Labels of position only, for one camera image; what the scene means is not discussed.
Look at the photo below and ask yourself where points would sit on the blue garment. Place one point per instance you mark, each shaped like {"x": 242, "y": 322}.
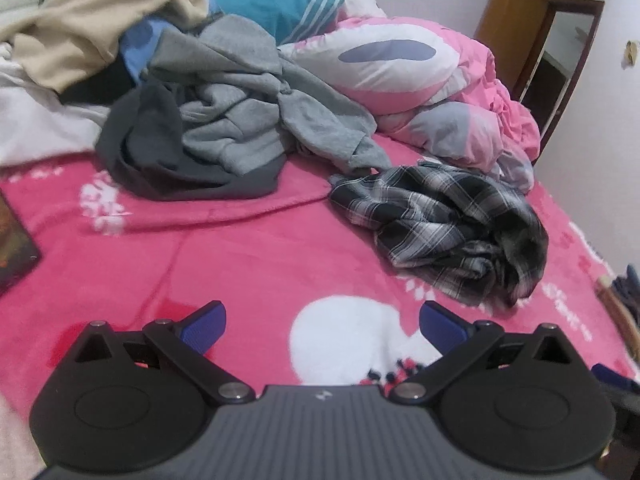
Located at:
{"x": 138, "y": 44}

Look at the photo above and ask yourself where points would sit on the dark grey garment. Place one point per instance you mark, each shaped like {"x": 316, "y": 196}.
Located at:
{"x": 140, "y": 146}

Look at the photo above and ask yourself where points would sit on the grey hoodie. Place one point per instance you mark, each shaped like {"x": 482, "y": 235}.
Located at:
{"x": 246, "y": 104}

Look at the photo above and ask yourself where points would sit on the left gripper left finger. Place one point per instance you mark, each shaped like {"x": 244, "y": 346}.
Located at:
{"x": 127, "y": 401}

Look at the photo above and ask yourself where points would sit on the beige garment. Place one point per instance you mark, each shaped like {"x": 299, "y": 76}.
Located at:
{"x": 64, "y": 42}

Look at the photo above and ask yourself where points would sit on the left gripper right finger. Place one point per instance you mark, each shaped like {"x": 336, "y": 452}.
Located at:
{"x": 519, "y": 402}

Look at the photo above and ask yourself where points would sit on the black white plaid shirt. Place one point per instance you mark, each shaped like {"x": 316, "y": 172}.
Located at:
{"x": 472, "y": 237}

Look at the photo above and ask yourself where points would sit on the pink floral bed blanket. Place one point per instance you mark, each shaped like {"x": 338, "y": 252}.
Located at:
{"x": 308, "y": 297}

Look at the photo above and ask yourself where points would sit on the white garment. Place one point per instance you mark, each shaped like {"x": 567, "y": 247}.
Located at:
{"x": 35, "y": 125}

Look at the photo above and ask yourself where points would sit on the brown wooden door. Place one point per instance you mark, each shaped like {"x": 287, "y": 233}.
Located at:
{"x": 509, "y": 29}

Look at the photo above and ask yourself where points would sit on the black garment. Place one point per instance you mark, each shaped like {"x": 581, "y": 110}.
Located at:
{"x": 103, "y": 88}

